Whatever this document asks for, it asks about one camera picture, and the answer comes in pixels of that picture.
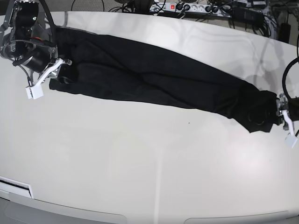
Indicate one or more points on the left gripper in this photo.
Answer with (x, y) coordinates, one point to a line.
(287, 112)

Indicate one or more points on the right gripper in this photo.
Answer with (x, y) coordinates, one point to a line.
(40, 61)

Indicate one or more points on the black t-shirt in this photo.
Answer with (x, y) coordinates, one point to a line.
(113, 68)

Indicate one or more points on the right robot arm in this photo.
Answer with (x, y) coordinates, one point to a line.
(21, 43)

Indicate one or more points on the black box on floor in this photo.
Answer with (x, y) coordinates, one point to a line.
(284, 32)

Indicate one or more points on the black power adapter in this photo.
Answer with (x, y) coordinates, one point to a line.
(247, 16)

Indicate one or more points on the white power strip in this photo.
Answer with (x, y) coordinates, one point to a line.
(191, 8)

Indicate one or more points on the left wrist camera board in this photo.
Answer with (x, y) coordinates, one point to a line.
(291, 140)

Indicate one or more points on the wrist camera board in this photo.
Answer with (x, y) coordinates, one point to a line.
(34, 92)
(291, 140)

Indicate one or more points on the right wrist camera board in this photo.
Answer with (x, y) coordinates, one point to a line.
(34, 92)

